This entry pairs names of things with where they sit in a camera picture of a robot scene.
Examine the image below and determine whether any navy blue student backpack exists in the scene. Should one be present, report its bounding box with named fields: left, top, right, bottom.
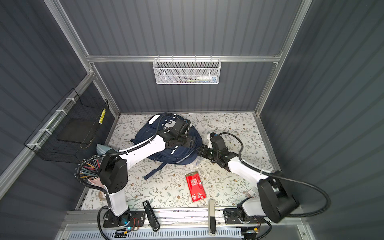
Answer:
left=131, top=113, right=203, bottom=180

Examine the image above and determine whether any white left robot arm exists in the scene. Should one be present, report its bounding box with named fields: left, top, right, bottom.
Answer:
left=97, top=114, right=201, bottom=217

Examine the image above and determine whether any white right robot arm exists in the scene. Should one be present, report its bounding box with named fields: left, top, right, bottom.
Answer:
left=199, top=133, right=300, bottom=223

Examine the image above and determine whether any red card pack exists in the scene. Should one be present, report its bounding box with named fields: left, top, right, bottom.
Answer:
left=186, top=171, right=207, bottom=202

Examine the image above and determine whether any white glue tube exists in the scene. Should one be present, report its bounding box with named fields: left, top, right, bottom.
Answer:
left=197, top=76, right=217, bottom=83

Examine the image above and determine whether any white black handheld tool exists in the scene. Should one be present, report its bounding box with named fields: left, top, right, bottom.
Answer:
left=209, top=200, right=217, bottom=236

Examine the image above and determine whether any light blue pencil pouch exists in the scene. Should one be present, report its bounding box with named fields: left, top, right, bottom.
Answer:
left=96, top=144, right=116, bottom=155

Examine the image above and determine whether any black notebook in basket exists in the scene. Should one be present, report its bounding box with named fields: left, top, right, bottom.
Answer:
left=57, top=119, right=99, bottom=145

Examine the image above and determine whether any white wire mesh basket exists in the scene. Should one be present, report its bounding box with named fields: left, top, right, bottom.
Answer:
left=153, top=57, right=222, bottom=85

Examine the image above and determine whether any black wire wall basket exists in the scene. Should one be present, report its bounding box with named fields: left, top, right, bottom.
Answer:
left=25, top=85, right=115, bottom=164

